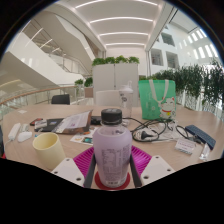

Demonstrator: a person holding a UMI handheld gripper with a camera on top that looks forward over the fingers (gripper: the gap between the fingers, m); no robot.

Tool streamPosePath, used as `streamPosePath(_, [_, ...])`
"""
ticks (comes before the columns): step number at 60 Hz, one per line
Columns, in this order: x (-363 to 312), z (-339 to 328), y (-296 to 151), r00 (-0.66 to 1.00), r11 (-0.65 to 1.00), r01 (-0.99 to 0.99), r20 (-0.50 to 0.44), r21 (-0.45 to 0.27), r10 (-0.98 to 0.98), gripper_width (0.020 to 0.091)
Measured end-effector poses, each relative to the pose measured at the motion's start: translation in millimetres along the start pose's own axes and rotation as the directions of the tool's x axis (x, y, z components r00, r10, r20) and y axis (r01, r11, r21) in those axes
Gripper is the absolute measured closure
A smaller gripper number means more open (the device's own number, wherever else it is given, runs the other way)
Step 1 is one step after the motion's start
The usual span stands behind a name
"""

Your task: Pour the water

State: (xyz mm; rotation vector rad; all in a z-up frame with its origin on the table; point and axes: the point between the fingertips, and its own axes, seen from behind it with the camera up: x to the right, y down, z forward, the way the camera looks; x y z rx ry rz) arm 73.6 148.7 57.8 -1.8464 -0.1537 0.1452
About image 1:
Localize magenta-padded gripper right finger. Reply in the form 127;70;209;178
129;145;176;188

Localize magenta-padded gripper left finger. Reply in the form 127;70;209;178
51;146;98;189

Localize purple drink bottle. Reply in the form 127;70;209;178
92;108;133;189

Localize colourful sticker sheet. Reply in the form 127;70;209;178
69;128;98;146

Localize pale yellow mug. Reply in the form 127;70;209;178
32;132;67;171

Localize white tissue packet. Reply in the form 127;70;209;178
174;138;198;156

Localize black power adapter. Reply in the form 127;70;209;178
89;115;103;126

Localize white computer mouse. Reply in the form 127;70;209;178
17;131;34;144

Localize small red-black case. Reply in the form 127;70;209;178
29;117;44;127

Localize green tote bag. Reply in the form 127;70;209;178
138;79;177;121

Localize black chair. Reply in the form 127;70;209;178
50;93;72;106

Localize clear shaker bottle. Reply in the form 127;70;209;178
118;80;134;119

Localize white power strip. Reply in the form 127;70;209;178
7;122;22;142

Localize white chair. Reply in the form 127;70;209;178
94;89;123;107

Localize white cabinet topped with plants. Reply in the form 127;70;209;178
91;55;141;101

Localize row of tall green plants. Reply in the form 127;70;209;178
146;59;224;113

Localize ceiling light strips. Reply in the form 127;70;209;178
74;0;159;48

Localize black cable bundle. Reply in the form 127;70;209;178
123;117;191;144

